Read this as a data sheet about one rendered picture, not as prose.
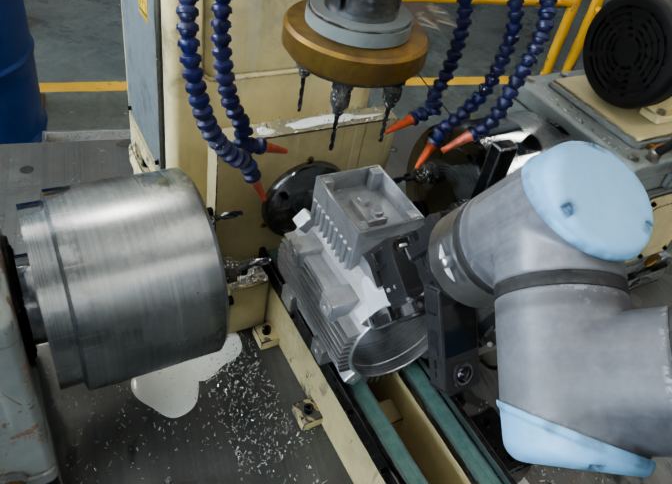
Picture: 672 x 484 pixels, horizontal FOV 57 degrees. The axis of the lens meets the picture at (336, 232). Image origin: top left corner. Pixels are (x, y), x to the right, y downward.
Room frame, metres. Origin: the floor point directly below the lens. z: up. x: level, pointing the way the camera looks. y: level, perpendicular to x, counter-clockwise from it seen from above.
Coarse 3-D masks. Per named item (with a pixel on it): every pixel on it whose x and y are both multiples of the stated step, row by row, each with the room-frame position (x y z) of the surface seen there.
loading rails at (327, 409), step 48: (288, 336) 0.62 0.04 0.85; (336, 384) 0.51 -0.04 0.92; (384, 384) 0.57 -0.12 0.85; (336, 432) 0.49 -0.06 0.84; (384, 432) 0.45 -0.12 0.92; (432, 432) 0.48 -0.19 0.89; (480, 432) 0.47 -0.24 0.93; (384, 480) 0.40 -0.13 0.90; (432, 480) 0.45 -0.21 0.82; (480, 480) 0.41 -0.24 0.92
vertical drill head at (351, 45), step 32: (320, 0) 0.72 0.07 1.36; (352, 0) 0.68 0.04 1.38; (384, 0) 0.69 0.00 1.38; (288, 32) 0.68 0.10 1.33; (320, 32) 0.67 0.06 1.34; (352, 32) 0.66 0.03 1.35; (384, 32) 0.68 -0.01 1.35; (416, 32) 0.74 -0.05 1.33; (320, 64) 0.64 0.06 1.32; (352, 64) 0.64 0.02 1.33; (384, 64) 0.65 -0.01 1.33; (416, 64) 0.68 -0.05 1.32; (384, 96) 0.70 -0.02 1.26; (384, 128) 0.71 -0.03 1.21
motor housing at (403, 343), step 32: (288, 256) 0.62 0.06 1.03; (320, 256) 0.60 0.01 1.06; (320, 288) 0.55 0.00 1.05; (352, 288) 0.55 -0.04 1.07; (320, 320) 0.53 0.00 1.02; (352, 320) 0.51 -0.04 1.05; (416, 320) 0.60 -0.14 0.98; (352, 352) 0.49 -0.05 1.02; (384, 352) 0.56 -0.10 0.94; (416, 352) 0.56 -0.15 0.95
